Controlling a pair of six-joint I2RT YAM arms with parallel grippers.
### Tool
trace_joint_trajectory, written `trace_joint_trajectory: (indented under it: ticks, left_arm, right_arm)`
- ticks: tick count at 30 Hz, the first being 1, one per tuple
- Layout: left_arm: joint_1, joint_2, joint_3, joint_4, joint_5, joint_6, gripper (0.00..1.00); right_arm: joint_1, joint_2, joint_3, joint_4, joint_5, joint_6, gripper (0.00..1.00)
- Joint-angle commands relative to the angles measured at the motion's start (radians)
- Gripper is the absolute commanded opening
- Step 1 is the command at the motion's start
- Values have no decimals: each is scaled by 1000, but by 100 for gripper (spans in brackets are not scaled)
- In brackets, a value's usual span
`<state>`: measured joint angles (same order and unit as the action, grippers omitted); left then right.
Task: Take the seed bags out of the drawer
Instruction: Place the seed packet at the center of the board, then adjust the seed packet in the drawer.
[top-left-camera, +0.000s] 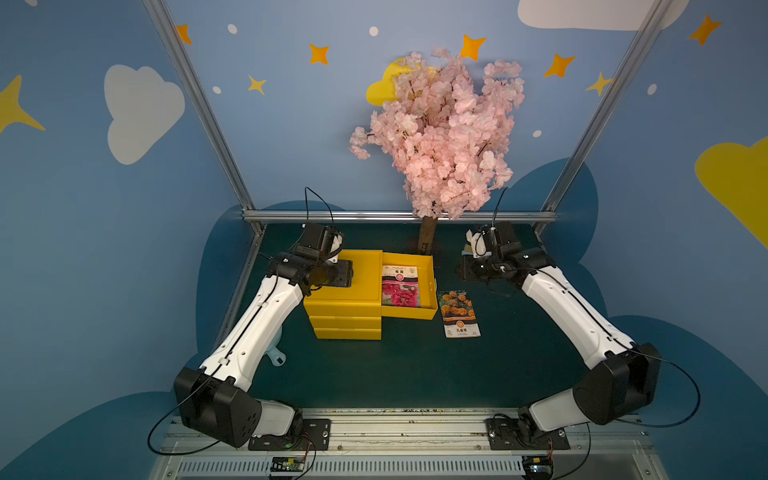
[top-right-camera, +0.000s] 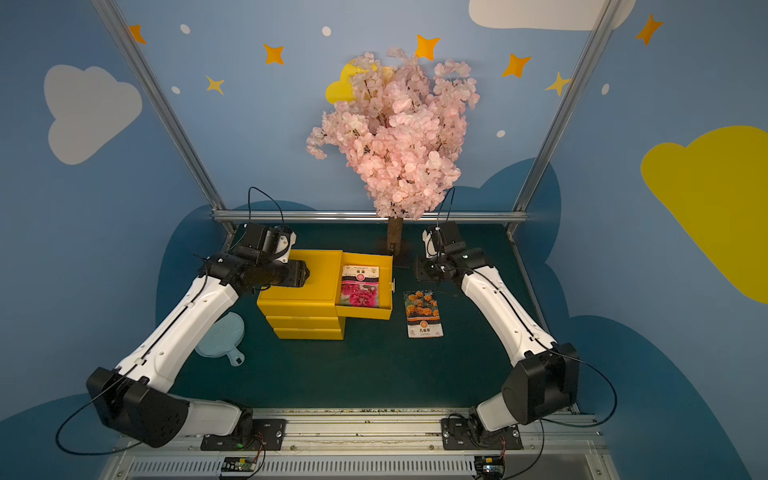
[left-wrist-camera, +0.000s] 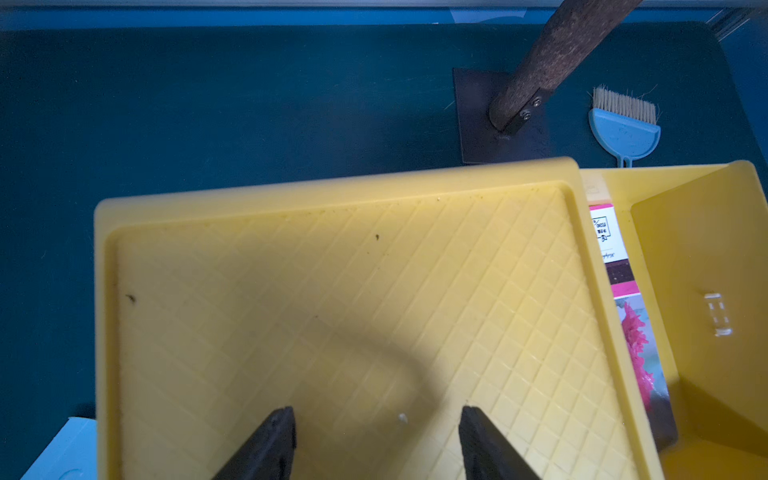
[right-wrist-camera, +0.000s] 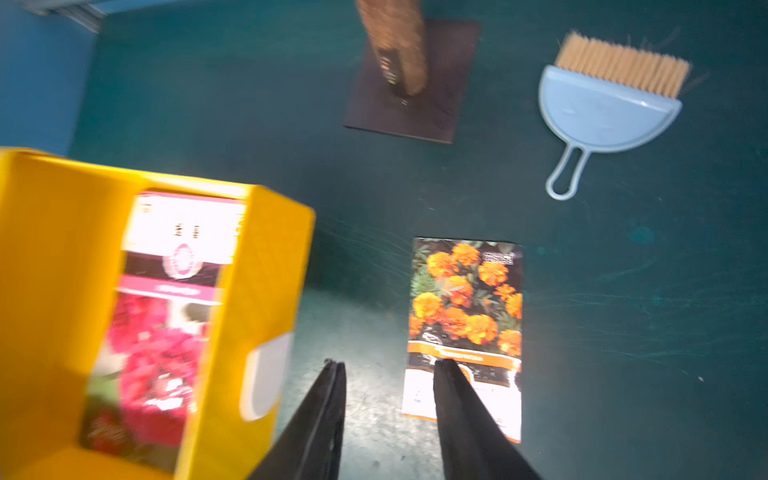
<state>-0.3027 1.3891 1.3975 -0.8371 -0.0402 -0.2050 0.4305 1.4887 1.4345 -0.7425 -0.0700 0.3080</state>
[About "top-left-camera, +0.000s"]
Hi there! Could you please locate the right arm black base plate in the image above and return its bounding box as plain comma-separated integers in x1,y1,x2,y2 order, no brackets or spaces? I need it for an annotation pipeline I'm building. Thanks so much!
485,413,570,451

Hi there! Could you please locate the right green circuit board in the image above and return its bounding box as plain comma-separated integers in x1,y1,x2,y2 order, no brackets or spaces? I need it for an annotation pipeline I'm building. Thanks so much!
522,456,554,480

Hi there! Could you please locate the left aluminium frame post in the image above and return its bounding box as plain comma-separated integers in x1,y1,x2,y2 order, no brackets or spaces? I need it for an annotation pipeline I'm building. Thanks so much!
142,0,265,236

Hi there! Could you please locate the dark metal tree base plate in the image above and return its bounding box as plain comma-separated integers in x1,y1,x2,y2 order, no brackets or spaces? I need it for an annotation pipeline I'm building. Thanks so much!
406,237,434,256

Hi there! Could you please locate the yellow plastic drawer cabinet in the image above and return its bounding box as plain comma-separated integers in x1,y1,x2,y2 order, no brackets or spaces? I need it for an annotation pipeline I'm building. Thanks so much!
303,250,383,341

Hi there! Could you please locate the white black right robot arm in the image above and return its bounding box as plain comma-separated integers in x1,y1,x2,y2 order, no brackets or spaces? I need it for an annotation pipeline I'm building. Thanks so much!
457,248,662,437

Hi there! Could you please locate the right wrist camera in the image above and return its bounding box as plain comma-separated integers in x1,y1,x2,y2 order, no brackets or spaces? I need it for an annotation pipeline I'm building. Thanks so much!
465,222,522,259

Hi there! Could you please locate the front aluminium mounting rail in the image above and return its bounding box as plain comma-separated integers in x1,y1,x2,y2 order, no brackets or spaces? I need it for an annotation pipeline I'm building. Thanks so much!
149,408,668,479

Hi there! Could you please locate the orange marigold seed bag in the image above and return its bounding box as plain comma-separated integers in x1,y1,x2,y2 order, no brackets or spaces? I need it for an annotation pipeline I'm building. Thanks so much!
437,290,481,339

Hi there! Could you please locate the light blue dustpan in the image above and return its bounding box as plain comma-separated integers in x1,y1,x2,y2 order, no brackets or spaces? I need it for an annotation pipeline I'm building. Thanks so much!
265,337,286,367

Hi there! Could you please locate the left green circuit board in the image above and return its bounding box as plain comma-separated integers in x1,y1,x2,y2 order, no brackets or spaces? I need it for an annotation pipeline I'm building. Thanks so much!
269,457,307,476

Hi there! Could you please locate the yellow top drawer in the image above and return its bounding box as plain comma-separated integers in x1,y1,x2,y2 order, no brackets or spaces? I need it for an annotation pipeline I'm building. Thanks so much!
381,252,438,321

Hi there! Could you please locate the horizontal aluminium frame rail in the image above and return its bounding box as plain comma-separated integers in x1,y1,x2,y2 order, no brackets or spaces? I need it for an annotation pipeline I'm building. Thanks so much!
242,210,557,224

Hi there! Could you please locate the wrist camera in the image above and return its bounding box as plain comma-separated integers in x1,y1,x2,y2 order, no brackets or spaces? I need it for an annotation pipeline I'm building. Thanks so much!
294,223,343,263
465,222,522,259

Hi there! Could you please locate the pink blossom artificial tree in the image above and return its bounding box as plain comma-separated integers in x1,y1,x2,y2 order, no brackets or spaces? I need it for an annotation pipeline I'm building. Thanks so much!
350,48,525,241

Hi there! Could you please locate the pink flower seed bag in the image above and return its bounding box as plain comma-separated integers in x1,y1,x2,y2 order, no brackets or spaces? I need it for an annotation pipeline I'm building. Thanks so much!
381,265,421,308

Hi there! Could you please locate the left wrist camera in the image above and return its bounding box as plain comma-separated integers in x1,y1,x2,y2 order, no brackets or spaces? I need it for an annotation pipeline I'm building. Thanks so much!
294,223,343,263

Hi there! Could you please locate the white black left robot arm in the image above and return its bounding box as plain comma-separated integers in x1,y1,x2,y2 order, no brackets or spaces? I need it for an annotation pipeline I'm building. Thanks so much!
174,253,354,447

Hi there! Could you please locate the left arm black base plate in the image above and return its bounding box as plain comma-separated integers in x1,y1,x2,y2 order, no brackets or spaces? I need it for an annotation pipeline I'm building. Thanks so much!
248,418,332,451

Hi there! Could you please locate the green circuit board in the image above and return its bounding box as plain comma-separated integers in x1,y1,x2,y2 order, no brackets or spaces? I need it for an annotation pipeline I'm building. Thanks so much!
522,456,554,480
269,457,307,476

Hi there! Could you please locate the aluminium frame post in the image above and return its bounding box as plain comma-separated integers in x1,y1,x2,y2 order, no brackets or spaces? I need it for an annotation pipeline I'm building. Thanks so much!
534,0,674,237
142,0,265,236

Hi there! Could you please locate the right aluminium frame post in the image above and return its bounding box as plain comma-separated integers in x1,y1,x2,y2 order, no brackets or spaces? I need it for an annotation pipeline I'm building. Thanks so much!
534,0,674,237

